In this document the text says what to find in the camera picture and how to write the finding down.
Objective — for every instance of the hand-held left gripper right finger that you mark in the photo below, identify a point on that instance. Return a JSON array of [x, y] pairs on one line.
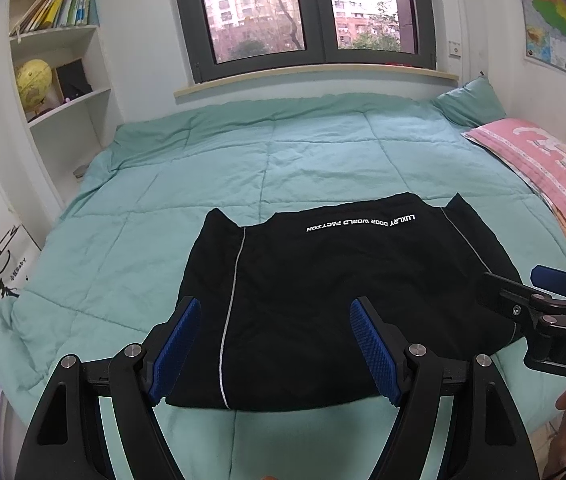
[[375, 350]]

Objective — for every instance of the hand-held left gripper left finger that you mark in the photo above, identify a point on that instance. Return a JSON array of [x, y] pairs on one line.
[[179, 347]]

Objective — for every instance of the black jacket with grey piping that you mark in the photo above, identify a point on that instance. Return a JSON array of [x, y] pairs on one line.
[[313, 285]]

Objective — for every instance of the pink printed pillow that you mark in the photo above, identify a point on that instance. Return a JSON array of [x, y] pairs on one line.
[[538, 170]]

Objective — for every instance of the green pillow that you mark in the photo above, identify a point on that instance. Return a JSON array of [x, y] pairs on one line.
[[468, 102]]

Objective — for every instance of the small grey object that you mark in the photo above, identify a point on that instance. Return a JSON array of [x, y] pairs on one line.
[[81, 171]]

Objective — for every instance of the mint green quilt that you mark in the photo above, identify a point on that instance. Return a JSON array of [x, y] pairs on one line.
[[263, 160]]

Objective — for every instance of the white bookshelf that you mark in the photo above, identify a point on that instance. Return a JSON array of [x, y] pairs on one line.
[[88, 120]]

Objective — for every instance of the pale wooden window sill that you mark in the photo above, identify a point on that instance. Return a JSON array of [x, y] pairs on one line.
[[313, 78]]

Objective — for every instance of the black box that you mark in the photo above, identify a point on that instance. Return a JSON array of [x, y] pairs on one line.
[[73, 77]]

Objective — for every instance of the yellow globe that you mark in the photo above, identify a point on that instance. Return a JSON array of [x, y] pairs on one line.
[[35, 80]]

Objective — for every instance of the dark-framed window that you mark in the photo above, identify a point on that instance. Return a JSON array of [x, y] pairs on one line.
[[320, 10]]

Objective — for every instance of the row of thin colourful books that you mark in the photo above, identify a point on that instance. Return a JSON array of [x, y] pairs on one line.
[[58, 5]]

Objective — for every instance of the white wall socket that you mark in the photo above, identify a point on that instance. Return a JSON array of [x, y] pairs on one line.
[[455, 49]]

